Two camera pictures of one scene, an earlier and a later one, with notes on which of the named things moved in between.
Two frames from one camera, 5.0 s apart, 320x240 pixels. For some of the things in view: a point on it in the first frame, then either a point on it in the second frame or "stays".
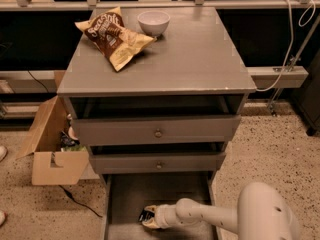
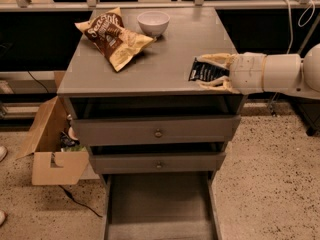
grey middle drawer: (156, 162) stays
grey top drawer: (156, 130) stays
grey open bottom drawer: (124, 197) stays
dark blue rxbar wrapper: (145, 215) → (205, 72)
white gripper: (162, 215) → (247, 72)
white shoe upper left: (3, 152) stays
